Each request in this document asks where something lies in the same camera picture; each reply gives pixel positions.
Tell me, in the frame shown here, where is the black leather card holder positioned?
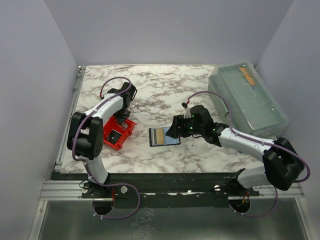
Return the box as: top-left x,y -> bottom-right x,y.
148,127 -> 181,147

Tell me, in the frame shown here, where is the red plastic bin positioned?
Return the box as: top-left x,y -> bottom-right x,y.
103,116 -> 137,151

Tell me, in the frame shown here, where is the aluminium rail frame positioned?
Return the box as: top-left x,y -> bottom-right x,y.
38,65 -> 309,240

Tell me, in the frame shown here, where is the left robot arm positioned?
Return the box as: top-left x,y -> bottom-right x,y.
67,77 -> 137,198

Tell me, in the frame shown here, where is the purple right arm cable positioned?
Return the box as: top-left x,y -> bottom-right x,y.
182,90 -> 312,218

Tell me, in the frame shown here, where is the green plastic storage box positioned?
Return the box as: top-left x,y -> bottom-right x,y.
208,61 -> 289,139

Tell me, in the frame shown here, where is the yellow credit card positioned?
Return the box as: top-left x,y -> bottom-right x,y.
151,128 -> 165,146

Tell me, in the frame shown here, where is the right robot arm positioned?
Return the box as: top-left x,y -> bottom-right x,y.
165,105 -> 305,196

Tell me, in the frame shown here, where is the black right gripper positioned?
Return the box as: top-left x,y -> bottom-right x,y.
165,114 -> 205,139

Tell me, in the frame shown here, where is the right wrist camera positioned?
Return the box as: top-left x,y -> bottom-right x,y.
181,99 -> 194,119

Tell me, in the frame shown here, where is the black card in bin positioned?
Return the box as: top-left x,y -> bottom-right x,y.
105,130 -> 122,145

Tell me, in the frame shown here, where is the orange tool inside box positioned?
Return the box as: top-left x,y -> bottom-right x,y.
238,67 -> 256,87

